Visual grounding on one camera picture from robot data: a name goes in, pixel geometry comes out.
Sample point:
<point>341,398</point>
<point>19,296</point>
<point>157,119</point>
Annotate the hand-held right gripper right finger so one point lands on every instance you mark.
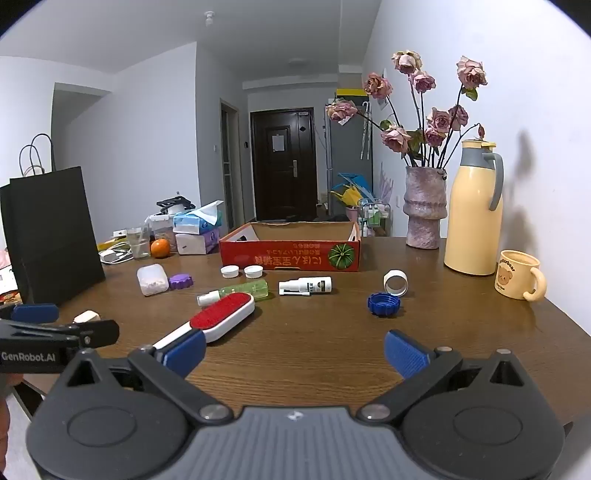
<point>406,353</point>

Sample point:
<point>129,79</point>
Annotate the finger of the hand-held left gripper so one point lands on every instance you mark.
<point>34,313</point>
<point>99,332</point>

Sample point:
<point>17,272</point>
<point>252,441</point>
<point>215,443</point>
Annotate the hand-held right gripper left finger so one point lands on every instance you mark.
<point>184,353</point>

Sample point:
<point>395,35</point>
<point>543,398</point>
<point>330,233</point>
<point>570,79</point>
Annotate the blue ridged cap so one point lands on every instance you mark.
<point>383,305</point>

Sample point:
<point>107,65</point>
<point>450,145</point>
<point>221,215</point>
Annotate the red and white lint brush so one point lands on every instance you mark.
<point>221,314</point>

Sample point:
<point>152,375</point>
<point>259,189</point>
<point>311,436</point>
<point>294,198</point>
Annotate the white plastic container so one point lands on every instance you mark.
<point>152,279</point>

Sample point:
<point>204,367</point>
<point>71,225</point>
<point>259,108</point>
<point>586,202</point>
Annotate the green spray bottle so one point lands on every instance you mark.
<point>244,290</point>

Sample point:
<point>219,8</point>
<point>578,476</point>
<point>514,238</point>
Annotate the red cardboard box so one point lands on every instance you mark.
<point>277,258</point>

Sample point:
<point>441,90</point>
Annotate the purple cap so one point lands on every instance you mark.
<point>181,282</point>

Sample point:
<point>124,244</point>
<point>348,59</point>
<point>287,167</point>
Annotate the black paper bag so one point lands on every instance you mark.
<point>55,230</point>

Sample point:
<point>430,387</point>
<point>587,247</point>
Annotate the white bottle cap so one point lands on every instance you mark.
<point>253,272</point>
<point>230,272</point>

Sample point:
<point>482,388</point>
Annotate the clear glass cup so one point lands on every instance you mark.
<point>137,244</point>

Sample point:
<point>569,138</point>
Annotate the orange fruit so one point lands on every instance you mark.
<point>160,248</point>

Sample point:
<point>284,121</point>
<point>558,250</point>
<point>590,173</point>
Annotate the white spray bottle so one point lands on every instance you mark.
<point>318,285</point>

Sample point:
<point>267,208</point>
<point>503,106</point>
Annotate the purple tissue pack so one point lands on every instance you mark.
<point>196,242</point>

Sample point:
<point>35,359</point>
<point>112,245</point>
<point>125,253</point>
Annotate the clear plastic food container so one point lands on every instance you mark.
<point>161,226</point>

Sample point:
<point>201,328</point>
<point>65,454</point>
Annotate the yellow bear mug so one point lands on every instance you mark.
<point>510,277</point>

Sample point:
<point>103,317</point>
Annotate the blue tissue pack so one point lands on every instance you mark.
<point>194,221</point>

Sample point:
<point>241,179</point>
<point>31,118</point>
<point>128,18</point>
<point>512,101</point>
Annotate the white trolley with bottles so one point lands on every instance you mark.
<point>375,214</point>

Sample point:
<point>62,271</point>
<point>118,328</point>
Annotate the pink ceramic vase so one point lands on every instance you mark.
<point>425,207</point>

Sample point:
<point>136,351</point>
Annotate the yellow thermos jug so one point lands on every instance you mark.
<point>471,217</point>

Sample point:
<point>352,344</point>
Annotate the black folding stand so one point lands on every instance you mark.
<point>175,202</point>

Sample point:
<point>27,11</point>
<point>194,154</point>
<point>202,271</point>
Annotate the black bag on floor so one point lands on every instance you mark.
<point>330,215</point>

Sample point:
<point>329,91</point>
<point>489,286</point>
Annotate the blue and yellow bags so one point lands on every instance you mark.
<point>351,189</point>

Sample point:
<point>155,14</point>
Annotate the grey interior door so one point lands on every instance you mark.
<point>229,175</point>

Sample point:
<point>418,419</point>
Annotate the dark entrance door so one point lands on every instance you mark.
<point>284,184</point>

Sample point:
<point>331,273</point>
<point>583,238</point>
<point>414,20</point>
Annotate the grey refrigerator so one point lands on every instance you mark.
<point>346,147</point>

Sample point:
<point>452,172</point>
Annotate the white hanging umbrella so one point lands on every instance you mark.
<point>364,134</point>

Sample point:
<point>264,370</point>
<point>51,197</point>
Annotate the yellow and black box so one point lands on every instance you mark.
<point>351,91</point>

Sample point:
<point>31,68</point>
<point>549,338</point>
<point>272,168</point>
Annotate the bunch of dried pink roses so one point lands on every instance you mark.
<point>471,71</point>

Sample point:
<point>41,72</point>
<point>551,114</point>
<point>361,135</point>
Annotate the purple wall sticker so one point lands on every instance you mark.
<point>385,182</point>

